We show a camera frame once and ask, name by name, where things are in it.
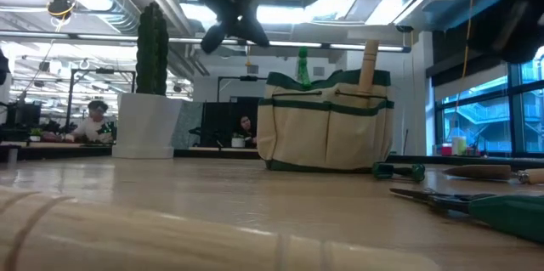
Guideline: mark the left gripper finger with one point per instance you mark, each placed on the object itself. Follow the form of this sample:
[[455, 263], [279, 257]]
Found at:
[[212, 39], [253, 33]]

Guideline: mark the green plastic spray bottle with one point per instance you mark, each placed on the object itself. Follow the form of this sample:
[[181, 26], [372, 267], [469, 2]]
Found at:
[[303, 71]]

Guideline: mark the cream canvas gardening bag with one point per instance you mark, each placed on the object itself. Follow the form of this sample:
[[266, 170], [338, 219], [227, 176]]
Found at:
[[323, 135]]

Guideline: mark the tall dark green cactus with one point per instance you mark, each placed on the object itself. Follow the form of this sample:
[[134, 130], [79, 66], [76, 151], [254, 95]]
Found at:
[[151, 50]]

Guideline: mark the dark partition screen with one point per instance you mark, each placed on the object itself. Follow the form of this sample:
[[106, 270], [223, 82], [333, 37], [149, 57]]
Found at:
[[217, 122]]

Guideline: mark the person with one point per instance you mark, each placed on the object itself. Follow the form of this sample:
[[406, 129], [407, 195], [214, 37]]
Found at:
[[246, 128], [91, 128]]

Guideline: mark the small plant white pot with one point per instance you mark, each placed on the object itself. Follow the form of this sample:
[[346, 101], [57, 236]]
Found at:
[[238, 142]]

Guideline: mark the white hexagonal planter pot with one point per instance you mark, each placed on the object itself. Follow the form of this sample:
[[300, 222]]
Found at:
[[146, 126]]

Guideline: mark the pale yellow cup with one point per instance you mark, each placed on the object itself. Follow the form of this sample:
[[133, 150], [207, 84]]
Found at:
[[459, 147]]

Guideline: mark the red cup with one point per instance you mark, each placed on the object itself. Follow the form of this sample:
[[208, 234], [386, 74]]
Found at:
[[446, 150]]

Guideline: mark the small green potted plant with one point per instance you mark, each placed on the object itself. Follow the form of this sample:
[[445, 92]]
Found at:
[[36, 134]]

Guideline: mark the black computer monitor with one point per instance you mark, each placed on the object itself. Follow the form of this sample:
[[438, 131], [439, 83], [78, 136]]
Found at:
[[25, 116]]

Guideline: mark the black metal gantry frame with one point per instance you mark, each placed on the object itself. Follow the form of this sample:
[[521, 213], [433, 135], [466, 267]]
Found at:
[[102, 71], [246, 78]]

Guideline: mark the silver ceiling ventilation duct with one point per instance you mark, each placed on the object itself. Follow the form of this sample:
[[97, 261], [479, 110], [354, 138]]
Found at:
[[115, 7]]

